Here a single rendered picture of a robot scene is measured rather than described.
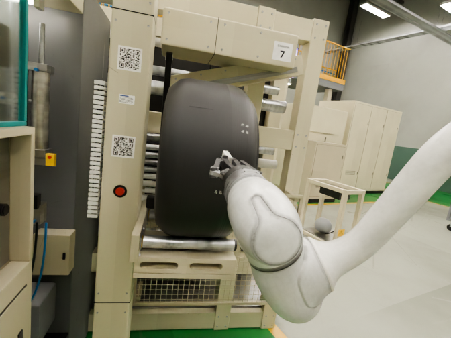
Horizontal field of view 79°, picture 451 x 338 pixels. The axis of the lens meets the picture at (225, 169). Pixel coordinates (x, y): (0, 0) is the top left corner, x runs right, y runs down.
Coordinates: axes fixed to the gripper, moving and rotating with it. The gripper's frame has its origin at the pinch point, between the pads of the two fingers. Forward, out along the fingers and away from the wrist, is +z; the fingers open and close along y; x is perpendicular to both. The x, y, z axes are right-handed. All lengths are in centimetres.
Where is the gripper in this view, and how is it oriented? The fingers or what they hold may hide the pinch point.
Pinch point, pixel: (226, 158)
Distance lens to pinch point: 75.8
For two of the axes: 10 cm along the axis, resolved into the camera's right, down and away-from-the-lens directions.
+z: -1.7, -3.2, 9.3
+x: -1.6, 9.4, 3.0
